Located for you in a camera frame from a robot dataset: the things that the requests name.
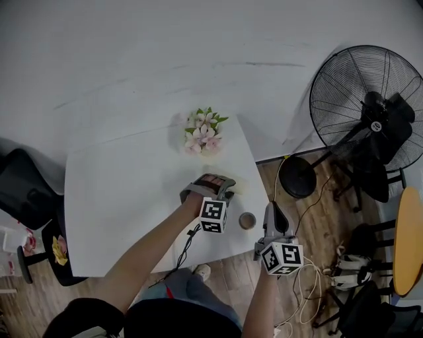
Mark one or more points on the person's left hand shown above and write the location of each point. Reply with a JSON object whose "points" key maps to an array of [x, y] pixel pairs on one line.
{"points": [[213, 181]]}

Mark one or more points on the person's white shoe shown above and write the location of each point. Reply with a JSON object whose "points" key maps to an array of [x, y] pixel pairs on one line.
{"points": [[202, 271]]}

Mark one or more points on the white and black device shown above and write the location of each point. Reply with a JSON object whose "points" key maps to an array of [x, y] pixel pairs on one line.
{"points": [[350, 270]]}

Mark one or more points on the yellow crumpled cloth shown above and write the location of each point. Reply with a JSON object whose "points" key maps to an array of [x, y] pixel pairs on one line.
{"points": [[60, 251]]}

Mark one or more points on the person's left forearm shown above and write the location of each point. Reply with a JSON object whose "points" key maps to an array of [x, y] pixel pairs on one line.
{"points": [[148, 251]]}

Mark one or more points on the round yellow table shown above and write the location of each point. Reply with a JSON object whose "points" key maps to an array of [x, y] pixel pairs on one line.
{"points": [[409, 241]]}

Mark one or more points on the clear plastic box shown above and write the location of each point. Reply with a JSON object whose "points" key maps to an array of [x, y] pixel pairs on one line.
{"points": [[13, 247]]}

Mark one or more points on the person's right forearm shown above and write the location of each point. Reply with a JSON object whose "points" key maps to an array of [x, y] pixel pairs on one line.
{"points": [[261, 297]]}

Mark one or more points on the black mesh chair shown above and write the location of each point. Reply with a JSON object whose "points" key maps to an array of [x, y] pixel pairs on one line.
{"points": [[373, 313]]}

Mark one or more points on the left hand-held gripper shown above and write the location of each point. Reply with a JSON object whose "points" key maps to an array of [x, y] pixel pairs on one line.
{"points": [[211, 211]]}

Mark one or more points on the black slatted chair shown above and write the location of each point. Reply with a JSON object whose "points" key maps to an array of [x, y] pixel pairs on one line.
{"points": [[373, 241]]}

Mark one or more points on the person's blue jeans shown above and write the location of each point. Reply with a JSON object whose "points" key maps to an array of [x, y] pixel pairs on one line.
{"points": [[198, 290]]}

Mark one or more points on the pink flowers in white pot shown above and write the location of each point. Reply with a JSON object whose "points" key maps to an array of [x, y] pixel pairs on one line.
{"points": [[205, 132]]}

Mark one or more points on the black floor fan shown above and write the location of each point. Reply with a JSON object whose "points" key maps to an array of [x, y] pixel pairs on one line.
{"points": [[367, 109]]}

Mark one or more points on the black office chair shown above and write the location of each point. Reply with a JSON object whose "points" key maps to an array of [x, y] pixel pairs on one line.
{"points": [[23, 188]]}

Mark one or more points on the black stool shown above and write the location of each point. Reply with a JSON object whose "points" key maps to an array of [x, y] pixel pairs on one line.
{"points": [[49, 264]]}

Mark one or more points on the person's black top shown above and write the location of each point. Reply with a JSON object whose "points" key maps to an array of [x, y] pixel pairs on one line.
{"points": [[165, 318]]}

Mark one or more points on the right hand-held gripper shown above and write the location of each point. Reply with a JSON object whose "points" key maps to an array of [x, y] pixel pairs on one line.
{"points": [[282, 259]]}

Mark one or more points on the black chair with wheels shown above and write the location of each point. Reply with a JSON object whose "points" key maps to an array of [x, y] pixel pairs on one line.
{"points": [[370, 185]]}

